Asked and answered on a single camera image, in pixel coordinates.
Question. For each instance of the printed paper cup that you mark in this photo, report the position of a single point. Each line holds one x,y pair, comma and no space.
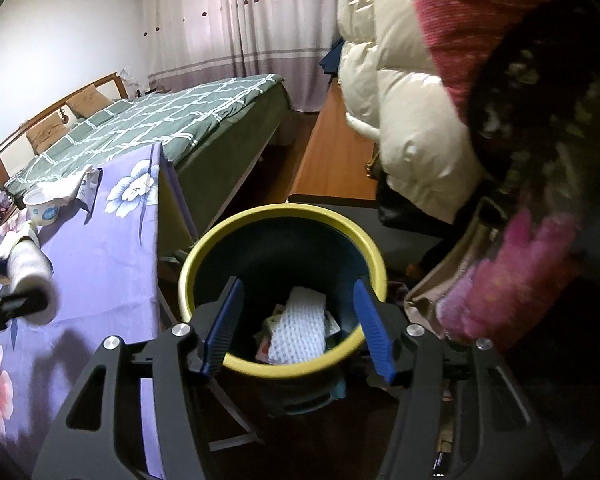
44,210

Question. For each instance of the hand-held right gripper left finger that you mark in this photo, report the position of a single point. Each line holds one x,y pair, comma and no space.
225,325

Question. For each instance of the pile of folded clothes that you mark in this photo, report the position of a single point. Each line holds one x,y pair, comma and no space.
330,60

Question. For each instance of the pink strawberry milk carton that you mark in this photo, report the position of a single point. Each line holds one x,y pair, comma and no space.
263,350

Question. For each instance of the yellow rimmed dark bin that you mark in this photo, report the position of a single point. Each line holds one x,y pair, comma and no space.
280,240

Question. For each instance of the beige handbag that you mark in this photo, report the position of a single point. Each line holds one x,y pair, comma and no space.
430,285

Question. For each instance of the wooden bed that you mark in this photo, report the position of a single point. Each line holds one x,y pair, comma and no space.
20,145

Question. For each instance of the pink and white curtain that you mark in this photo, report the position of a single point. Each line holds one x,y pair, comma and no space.
230,20

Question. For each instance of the dark tissue packet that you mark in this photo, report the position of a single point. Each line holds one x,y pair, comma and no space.
91,190

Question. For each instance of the small white box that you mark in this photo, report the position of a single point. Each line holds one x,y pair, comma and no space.
275,317

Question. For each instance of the purple floral tablecloth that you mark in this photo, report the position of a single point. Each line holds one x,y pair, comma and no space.
90,270

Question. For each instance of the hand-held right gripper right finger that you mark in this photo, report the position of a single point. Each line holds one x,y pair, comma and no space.
375,330

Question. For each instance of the brown embroidered pillow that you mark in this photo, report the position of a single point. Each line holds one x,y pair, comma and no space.
90,101
47,132

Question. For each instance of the red quilted jacket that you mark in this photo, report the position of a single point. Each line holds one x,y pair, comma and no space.
460,25

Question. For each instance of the dark patterned garment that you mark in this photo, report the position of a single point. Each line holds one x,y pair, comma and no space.
545,125

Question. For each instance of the green checked duvet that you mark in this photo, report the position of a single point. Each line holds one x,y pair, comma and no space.
155,120

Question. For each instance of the white puffer jacket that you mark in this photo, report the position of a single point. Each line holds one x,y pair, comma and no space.
410,110

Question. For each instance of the green plastic stool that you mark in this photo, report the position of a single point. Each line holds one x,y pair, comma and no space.
337,391

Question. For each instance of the pink floral garment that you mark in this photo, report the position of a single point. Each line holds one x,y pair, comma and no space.
505,275

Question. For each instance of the white tissue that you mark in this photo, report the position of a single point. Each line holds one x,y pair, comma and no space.
72,187

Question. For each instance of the white foam net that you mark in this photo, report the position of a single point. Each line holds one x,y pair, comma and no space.
30,270
300,325

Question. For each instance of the black leather bag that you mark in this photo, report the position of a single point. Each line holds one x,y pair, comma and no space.
405,210

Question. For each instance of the wooden low cabinet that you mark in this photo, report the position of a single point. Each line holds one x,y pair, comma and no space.
330,160

